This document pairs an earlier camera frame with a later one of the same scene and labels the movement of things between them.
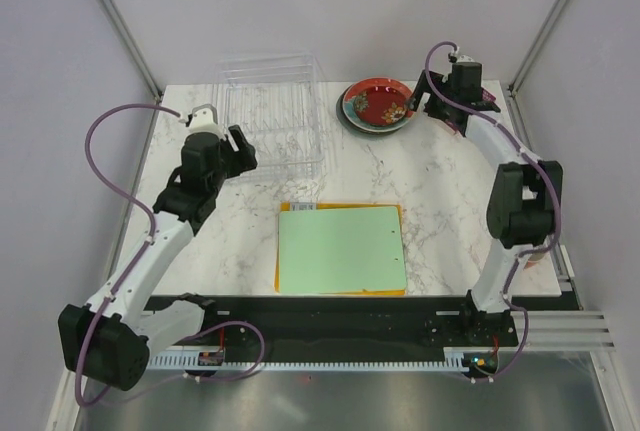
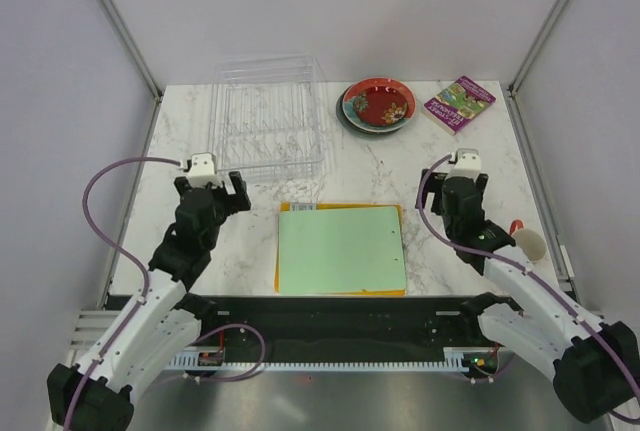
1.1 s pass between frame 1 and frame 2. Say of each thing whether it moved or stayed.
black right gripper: moved
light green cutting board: stayed
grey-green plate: stayed
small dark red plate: stayed
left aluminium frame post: stayed
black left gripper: moved
